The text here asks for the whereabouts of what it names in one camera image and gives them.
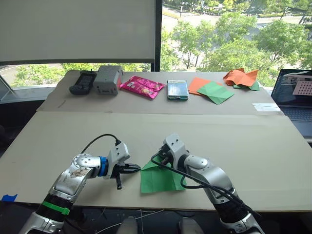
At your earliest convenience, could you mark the blue tape piece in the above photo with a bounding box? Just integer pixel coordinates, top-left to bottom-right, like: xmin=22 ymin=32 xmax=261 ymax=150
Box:
xmin=0 ymin=194 xmax=19 ymax=203

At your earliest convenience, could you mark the dark laptop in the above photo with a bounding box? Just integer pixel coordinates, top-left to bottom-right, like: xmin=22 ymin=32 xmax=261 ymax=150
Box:
xmin=271 ymin=69 xmax=312 ymax=138

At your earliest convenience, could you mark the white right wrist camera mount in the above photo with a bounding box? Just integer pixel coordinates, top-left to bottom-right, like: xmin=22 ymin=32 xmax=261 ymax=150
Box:
xmin=162 ymin=133 xmax=191 ymax=169

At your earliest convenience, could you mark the flat orange paper sheet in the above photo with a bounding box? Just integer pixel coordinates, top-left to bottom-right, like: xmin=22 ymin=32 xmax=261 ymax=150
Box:
xmin=188 ymin=77 xmax=224 ymax=97

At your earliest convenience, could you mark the white label strip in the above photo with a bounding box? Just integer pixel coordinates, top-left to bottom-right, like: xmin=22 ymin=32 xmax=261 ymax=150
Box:
xmin=252 ymin=102 xmax=282 ymax=113

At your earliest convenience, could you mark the green white pack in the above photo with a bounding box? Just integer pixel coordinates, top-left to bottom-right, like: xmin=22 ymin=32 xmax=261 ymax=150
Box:
xmin=167 ymin=79 xmax=190 ymax=101

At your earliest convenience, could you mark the large beige cardboard sheet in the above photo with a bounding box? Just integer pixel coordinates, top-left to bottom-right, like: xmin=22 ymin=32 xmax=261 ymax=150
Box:
xmin=0 ymin=111 xmax=312 ymax=213

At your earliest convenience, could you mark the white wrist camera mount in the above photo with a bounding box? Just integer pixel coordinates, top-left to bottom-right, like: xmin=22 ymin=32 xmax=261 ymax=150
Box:
xmin=103 ymin=142 xmax=131 ymax=180
xmin=162 ymin=133 xmax=191 ymax=169

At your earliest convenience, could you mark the narrow beige cardboard sheet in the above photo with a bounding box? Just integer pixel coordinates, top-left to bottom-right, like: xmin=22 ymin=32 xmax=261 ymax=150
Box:
xmin=36 ymin=70 xmax=291 ymax=116

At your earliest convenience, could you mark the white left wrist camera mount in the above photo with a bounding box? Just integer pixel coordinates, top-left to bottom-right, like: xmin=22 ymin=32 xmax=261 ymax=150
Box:
xmin=103 ymin=142 xmax=131 ymax=180

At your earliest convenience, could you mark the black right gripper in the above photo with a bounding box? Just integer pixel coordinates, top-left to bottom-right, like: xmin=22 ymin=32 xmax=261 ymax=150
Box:
xmin=158 ymin=143 xmax=174 ymax=166

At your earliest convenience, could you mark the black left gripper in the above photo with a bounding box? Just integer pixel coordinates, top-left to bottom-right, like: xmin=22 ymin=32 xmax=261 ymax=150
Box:
xmin=111 ymin=161 xmax=142 ymax=191

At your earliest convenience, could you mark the crumpled green paper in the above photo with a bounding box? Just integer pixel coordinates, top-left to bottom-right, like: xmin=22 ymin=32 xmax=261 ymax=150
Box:
xmin=233 ymin=81 xmax=261 ymax=92

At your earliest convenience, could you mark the green cable tie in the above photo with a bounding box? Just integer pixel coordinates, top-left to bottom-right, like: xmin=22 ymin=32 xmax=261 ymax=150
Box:
xmin=41 ymin=200 xmax=71 ymax=216

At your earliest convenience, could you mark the crumpled orange paper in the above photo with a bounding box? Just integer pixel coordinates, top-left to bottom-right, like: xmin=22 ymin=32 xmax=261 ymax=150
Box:
xmin=223 ymin=68 xmax=259 ymax=86

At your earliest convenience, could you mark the black remote controller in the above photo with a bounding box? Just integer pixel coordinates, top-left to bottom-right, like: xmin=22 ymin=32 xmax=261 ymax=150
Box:
xmin=69 ymin=70 xmax=98 ymax=96

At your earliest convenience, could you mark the black window post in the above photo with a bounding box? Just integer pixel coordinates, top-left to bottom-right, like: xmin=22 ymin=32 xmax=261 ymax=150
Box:
xmin=150 ymin=0 xmax=163 ymax=72

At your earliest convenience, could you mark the green paper sheet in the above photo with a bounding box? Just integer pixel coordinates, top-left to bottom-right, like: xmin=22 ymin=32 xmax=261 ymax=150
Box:
xmin=196 ymin=81 xmax=235 ymax=106
xmin=140 ymin=155 xmax=188 ymax=194

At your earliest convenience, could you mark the white roller blind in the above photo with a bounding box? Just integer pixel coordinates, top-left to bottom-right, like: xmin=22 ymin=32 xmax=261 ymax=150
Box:
xmin=0 ymin=0 xmax=156 ymax=66

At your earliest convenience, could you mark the grey box device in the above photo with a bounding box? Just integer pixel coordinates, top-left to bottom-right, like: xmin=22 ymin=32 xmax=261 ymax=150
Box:
xmin=92 ymin=65 xmax=123 ymax=96

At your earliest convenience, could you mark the thin white wire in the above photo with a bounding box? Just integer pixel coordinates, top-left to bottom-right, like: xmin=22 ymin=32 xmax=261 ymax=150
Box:
xmin=95 ymin=209 xmax=165 ymax=234

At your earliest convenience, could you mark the pink snack bag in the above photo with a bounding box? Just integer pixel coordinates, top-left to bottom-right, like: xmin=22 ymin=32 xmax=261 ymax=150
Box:
xmin=119 ymin=75 xmax=166 ymax=100

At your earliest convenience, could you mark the creased green paper sheet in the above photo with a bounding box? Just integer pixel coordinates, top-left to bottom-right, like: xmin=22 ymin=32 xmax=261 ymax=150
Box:
xmin=196 ymin=81 xmax=235 ymax=106

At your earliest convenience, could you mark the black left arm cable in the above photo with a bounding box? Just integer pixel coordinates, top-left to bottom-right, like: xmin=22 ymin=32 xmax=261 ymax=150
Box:
xmin=80 ymin=133 xmax=122 ymax=154

